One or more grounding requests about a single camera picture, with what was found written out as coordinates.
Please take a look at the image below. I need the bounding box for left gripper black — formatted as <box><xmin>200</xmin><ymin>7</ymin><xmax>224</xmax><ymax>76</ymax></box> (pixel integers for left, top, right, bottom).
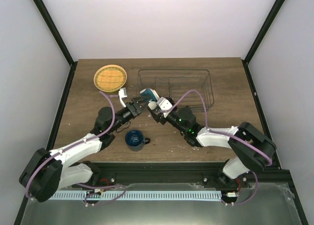
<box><xmin>109</xmin><ymin>95</ymin><xmax>151</xmax><ymax>133</ymax></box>

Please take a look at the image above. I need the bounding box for teal and white bowl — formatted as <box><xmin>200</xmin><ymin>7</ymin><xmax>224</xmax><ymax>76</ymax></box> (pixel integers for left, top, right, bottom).
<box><xmin>140</xmin><ymin>88</ymin><xmax>160</xmax><ymax>110</ymax></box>

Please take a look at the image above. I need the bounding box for black wire dish rack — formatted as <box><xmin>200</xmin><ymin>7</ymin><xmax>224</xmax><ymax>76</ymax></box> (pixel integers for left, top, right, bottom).
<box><xmin>137</xmin><ymin>68</ymin><xmax>214</xmax><ymax>109</ymax></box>

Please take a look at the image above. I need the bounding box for dark blue enamel mug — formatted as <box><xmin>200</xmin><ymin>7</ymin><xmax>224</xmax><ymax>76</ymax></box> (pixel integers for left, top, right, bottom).
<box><xmin>125</xmin><ymin>129</ymin><xmax>151</xmax><ymax>152</ymax></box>

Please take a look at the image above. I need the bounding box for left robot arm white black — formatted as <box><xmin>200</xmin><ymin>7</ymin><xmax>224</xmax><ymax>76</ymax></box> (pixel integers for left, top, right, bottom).
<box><xmin>19</xmin><ymin>94</ymin><xmax>156</xmax><ymax>202</ymax></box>

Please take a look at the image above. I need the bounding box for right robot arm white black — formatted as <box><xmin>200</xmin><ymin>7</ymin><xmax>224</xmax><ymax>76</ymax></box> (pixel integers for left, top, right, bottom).
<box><xmin>148</xmin><ymin>97</ymin><xmax>276</xmax><ymax>187</ymax></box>

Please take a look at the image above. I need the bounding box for yellow woven bamboo plate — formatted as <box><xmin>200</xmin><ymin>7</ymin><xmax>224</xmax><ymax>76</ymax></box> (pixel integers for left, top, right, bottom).
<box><xmin>93</xmin><ymin>64</ymin><xmax>128</xmax><ymax>93</ymax></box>

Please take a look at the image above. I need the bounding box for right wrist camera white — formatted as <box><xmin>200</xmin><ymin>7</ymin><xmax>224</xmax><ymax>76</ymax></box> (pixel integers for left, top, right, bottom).
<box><xmin>157</xmin><ymin>101</ymin><xmax>173</xmax><ymax>113</ymax></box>

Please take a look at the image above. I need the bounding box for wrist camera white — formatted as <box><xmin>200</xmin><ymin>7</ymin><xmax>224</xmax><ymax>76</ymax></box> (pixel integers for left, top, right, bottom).
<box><xmin>157</xmin><ymin>101</ymin><xmax>173</xmax><ymax>113</ymax></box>
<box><xmin>118</xmin><ymin>87</ymin><xmax>127</xmax><ymax>108</ymax></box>

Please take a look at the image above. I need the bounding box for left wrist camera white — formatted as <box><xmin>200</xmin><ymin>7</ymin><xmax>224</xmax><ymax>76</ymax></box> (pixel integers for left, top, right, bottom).
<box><xmin>118</xmin><ymin>87</ymin><xmax>127</xmax><ymax>108</ymax></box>

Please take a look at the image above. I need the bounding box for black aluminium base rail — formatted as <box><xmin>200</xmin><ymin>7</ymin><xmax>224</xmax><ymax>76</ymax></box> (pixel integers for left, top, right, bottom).
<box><xmin>80</xmin><ymin>162</ymin><xmax>236</xmax><ymax>190</ymax></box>

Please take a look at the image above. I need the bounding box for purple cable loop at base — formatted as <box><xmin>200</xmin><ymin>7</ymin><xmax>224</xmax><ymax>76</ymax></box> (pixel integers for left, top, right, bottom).
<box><xmin>82</xmin><ymin>182</ymin><xmax>130</xmax><ymax>207</ymax></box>

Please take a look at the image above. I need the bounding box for light blue slotted cable duct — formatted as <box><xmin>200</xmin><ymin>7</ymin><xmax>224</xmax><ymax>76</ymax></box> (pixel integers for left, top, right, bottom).
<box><xmin>50</xmin><ymin>190</ymin><xmax>222</xmax><ymax>201</ymax></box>

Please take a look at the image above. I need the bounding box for left black frame post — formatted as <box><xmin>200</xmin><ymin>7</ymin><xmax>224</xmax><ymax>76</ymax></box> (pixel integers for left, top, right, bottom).
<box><xmin>26</xmin><ymin>0</ymin><xmax>76</xmax><ymax>66</ymax></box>

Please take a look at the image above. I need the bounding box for black frame post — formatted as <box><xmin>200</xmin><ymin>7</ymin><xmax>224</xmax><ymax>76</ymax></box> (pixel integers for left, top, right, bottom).
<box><xmin>246</xmin><ymin>0</ymin><xmax>292</xmax><ymax>61</ymax></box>
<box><xmin>26</xmin><ymin>0</ymin><xmax>76</xmax><ymax>66</ymax></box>

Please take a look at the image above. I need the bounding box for right black frame post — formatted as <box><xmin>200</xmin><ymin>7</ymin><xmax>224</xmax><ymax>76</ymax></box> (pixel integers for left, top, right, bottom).
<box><xmin>246</xmin><ymin>0</ymin><xmax>292</xmax><ymax>61</ymax></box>

